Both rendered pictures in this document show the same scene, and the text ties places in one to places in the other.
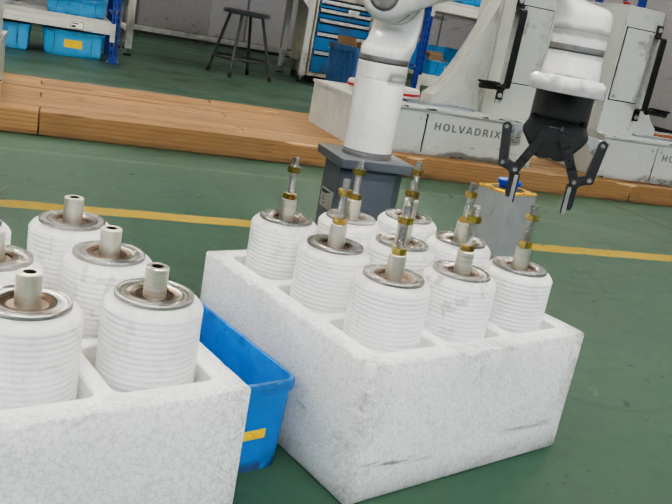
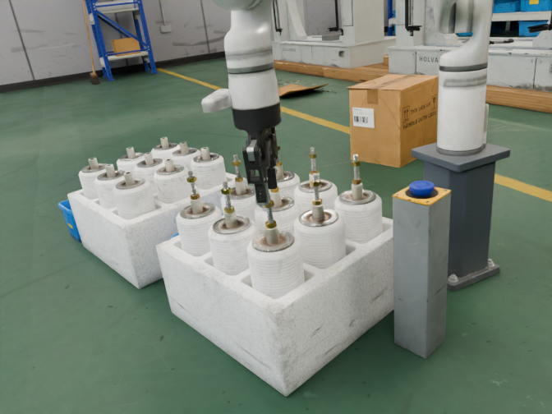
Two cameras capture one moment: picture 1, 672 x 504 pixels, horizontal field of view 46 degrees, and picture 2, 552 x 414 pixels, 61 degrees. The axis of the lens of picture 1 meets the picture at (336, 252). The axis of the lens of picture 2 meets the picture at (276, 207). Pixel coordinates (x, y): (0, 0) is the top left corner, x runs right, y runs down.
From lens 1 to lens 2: 1.45 m
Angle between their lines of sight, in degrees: 84
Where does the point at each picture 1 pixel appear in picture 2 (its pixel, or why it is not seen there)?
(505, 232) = (397, 232)
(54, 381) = (103, 200)
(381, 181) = (439, 172)
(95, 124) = not seen: outside the picture
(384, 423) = (170, 280)
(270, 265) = not seen: hidden behind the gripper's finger
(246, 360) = not seen: hidden behind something
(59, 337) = (98, 186)
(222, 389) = (118, 223)
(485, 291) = (212, 237)
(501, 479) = (220, 368)
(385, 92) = (443, 95)
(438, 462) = (204, 328)
